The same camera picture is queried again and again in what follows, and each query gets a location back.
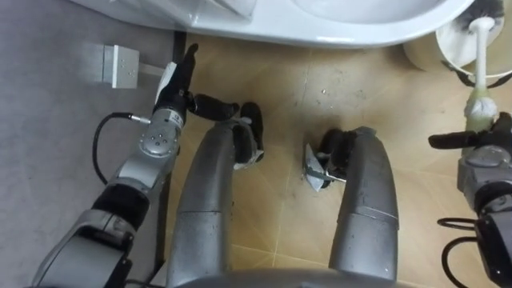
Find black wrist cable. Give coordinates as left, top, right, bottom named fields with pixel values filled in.
left=436, top=217, right=481, bottom=288
left=92, top=112, right=152, bottom=186

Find white toilet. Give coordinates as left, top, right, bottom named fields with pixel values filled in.
left=70, top=0, right=477, bottom=50

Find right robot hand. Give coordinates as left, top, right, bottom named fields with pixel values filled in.
left=428, top=111, right=512, bottom=154

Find robot body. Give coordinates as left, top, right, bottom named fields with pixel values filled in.
left=175, top=268, right=405, bottom=288

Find robot legs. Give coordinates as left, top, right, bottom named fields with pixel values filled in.
left=166, top=102, right=400, bottom=288

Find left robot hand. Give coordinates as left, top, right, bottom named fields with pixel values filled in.
left=153, top=42, right=241, bottom=122

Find white toilet brush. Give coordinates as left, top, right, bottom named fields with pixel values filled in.
left=455, top=0, right=506, bottom=134

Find white toilet brush holder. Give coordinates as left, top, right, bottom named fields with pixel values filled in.
left=402, top=18, right=512, bottom=89

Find white wall-mounted block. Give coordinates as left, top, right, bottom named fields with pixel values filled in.
left=82, top=42, right=166, bottom=90

